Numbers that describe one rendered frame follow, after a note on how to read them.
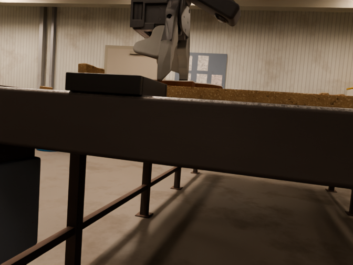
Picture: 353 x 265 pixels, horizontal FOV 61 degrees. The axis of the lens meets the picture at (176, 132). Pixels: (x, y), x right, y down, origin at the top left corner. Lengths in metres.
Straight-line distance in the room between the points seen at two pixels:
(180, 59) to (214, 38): 5.73
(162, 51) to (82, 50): 6.54
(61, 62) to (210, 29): 3.30
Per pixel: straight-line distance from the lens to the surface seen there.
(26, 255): 1.45
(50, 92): 0.31
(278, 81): 6.19
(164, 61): 0.42
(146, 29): 0.48
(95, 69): 0.48
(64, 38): 7.20
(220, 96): 0.38
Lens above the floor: 0.90
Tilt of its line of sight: 4 degrees down
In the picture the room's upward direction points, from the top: 4 degrees clockwise
